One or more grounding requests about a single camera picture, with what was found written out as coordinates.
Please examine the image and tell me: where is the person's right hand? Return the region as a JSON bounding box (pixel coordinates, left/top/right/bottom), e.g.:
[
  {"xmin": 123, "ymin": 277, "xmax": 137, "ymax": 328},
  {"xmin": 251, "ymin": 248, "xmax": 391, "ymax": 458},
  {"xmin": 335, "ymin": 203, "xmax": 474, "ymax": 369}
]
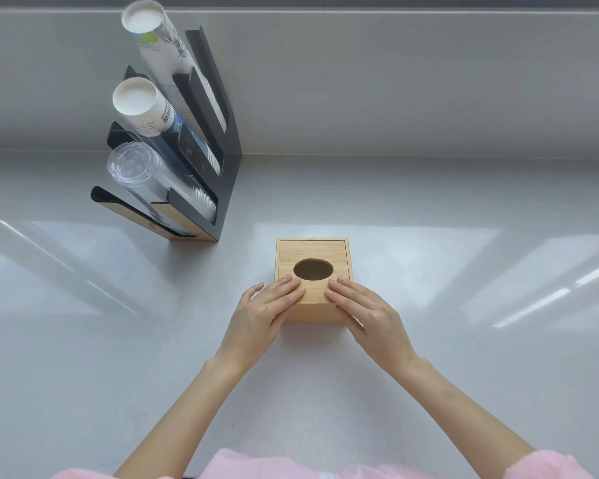
[{"xmin": 324, "ymin": 276, "xmax": 420, "ymax": 375}]

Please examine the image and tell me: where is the person's left hand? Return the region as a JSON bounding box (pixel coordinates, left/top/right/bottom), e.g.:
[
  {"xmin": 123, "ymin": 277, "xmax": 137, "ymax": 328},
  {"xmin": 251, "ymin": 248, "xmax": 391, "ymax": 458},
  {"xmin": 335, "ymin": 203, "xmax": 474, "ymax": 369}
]
[{"xmin": 215, "ymin": 275, "xmax": 307, "ymax": 375}]

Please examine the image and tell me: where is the wooden tissue box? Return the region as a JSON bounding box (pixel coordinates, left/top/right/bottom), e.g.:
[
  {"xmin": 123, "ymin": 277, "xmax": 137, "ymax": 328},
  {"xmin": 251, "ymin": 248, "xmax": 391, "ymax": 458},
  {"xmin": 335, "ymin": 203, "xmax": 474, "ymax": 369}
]
[{"xmin": 275, "ymin": 238, "xmax": 354, "ymax": 325}]

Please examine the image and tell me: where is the person's right forearm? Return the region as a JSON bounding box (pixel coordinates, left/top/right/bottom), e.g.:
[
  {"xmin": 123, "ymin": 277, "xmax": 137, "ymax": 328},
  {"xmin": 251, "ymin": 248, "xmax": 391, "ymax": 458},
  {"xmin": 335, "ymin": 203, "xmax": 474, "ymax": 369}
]
[{"xmin": 389, "ymin": 355, "xmax": 538, "ymax": 468}]

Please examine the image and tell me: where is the person's left forearm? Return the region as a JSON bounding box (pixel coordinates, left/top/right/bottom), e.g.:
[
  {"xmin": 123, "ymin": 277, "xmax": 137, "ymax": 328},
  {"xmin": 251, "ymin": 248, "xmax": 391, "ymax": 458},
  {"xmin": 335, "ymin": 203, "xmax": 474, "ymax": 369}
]
[{"xmin": 114, "ymin": 355, "xmax": 254, "ymax": 479}]

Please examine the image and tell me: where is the black cup dispenser rack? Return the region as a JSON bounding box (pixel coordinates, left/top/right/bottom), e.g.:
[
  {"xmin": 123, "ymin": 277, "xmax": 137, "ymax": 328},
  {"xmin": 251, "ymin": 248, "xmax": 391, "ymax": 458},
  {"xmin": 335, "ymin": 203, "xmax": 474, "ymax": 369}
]
[{"xmin": 90, "ymin": 26, "xmax": 243, "ymax": 243}]

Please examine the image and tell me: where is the stack of clear plastic lids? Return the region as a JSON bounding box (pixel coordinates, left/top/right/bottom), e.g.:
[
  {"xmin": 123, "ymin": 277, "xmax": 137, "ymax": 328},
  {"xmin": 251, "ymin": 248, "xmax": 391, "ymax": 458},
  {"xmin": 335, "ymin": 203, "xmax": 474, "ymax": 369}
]
[{"xmin": 106, "ymin": 141, "xmax": 218, "ymax": 230}]

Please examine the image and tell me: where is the pink garment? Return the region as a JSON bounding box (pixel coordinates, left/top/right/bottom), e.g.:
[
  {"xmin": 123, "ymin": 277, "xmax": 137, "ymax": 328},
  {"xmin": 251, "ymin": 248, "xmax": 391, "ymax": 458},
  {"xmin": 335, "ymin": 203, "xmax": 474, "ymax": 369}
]
[{"xmin": 52, "ymin": 447, "xmax": 596, "ymax": 479}]

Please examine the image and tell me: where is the short stack of paper cups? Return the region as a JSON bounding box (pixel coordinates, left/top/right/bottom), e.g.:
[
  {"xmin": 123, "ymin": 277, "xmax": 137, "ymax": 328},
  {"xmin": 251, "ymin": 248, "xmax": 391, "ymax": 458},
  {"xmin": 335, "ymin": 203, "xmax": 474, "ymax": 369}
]
[{"xmin": 112, "ymin": 77, "xmax": 223, "ymax": 175}]

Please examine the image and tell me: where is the tall stack of paper cups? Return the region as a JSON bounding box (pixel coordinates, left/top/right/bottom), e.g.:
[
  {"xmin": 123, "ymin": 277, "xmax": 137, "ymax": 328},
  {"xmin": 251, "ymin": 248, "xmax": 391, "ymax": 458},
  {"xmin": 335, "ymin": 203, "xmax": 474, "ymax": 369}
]
[{"xmin": 121, "ymin": 0, "xmax": 228, "ymax": 133}]

